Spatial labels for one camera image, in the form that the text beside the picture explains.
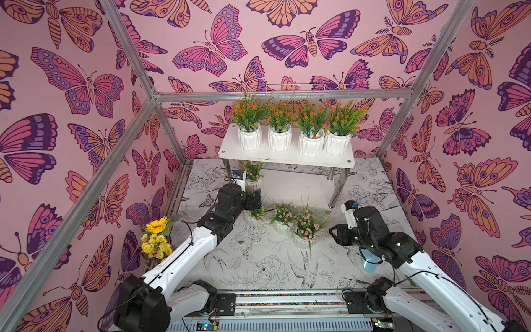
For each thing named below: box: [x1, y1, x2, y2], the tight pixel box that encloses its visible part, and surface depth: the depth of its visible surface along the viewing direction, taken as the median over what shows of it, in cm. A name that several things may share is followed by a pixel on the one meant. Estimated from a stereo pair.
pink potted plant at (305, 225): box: [291, 197, 331, 259], surface depth 80 cm
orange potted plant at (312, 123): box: [294, 103, 329, 158], surface depth 71 cm
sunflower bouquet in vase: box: [138, 214, 182, 264], surface depth 66 cm
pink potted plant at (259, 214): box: [250, 205, 277, 222], surface depth 85 cm
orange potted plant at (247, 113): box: [227, 92, 266, 151], surface depth 74 cm
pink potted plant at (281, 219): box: [268, 201, 296, 235], surface depth 84 cm
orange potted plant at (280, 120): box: [266, 99, 300, 152], surface depth 73 cm
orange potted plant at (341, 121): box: [322, 100, 370, 155], surface depth 72 cm
